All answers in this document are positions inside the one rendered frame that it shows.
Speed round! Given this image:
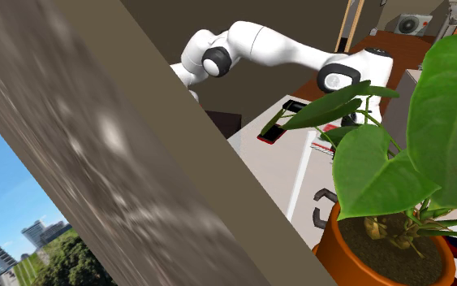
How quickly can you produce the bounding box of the wooden door frame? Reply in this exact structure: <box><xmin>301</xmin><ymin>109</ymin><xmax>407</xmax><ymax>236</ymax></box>
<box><xmin>334</xmin><ymin>0</ymin><xmax>366</xmax><ymax>54</ymax></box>

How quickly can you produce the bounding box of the red and black phone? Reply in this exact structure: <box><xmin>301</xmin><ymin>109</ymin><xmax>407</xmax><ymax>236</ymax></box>
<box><xmin>256</xmin><ymin>123</ymin><xmax>289</xmax><ymax>146</ymax></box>

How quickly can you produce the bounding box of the white air conditioner unit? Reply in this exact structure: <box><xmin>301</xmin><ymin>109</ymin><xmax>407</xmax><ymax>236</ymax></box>
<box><xmin>394</xmin><ymin>13</ymin><xmax>434</xmax><ymax>38</ymax></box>

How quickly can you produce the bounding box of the green plant in orange pot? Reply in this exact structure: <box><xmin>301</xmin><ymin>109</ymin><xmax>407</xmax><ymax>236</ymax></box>
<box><xmin>259</xmin><ymin>33</ymin><xmax>457</xmax><ymax>286</ymax></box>

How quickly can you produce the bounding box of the grey cabinet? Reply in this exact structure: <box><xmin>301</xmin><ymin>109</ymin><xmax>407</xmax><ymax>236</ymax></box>
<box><xmin>381</xmin><ymin>68</ymin><xmax>424</xmax><ymax>150</ymax></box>

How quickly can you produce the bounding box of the black rectangular device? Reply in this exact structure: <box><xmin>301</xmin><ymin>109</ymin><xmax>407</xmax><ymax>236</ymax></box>
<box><xmin>282</xmin><ymin>99</ymin><xmax>309</xmax><ymax>115</ymax></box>

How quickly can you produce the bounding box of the red and white flat box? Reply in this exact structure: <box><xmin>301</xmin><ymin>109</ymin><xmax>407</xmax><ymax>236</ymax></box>
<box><xmin>310</xmin><ymin>123</ymin><xmax>341</xmax><ymax>153</ymax></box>

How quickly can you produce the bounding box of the white chest of drawers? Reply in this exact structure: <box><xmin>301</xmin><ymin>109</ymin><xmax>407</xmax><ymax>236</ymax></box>
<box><xmin>226</xmin><ymin>93</ymin><xmax>457</xmax><ymax>286</ymax></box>

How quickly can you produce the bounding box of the dark robot stand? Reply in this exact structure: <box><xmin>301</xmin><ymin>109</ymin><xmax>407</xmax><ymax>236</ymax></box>
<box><xmin>205</xmin><ymin>110</ymin><xmax>244</xmax><ymax>140</ymax></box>

